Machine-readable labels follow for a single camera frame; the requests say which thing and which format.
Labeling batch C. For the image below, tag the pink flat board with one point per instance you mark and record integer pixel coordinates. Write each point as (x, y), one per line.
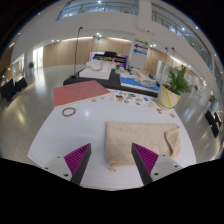
(79, 92)

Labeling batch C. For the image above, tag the black piano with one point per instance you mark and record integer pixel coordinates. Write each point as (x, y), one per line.
(110, 55)

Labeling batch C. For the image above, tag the thin black stand pole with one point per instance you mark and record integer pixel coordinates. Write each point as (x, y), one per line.
(76, 53)

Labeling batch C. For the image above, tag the small green floor plant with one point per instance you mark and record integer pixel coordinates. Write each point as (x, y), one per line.
(31, 65)

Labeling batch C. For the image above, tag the white bedding pile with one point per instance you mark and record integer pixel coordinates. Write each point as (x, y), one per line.
(96, 70)

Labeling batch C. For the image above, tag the beige terry towel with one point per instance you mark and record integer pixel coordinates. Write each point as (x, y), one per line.
(140, 141)

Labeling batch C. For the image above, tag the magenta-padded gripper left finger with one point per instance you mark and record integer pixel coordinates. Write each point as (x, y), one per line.
(77, 159)

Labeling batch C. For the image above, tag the potted plant in striped pot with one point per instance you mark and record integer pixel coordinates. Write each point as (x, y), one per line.
(168, 95)

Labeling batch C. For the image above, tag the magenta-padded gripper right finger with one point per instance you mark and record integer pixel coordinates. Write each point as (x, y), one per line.
(148, 160)

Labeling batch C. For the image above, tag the small wooden piece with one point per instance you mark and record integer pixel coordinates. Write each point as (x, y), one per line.
(159, 111)
(172, 115)

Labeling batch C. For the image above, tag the group of black chairs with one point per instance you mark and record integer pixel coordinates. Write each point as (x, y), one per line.
(10, 89)
(212, 123)

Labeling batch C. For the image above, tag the white sign with arrows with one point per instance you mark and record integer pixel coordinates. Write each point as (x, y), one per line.
(139, 55)

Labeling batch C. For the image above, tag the black low platform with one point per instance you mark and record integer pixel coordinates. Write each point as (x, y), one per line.
(113, 82)

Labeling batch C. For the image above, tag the white sheet with colourful shapes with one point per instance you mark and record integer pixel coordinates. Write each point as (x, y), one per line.
(133, 98)

